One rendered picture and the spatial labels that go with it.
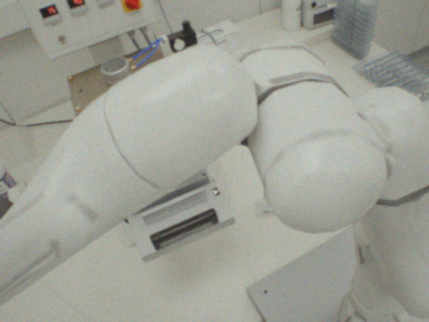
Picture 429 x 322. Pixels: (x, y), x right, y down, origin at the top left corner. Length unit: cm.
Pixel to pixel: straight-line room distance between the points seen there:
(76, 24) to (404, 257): 94
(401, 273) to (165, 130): 39
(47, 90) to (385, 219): 144
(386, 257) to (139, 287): 70
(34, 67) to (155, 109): 135
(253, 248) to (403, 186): 68
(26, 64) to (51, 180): 131
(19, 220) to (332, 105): 28
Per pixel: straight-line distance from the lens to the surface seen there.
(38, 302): 118
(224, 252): 106
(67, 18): 111
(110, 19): 113
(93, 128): 33
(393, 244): 53
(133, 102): 31
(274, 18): 183
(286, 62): 37
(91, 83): 108
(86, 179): 33
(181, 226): 81
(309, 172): 29
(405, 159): 40
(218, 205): 87
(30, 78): 166
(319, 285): 96
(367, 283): 72
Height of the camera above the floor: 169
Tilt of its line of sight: 49 degrees down
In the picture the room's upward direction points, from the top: 11 degrees counter-clockwise
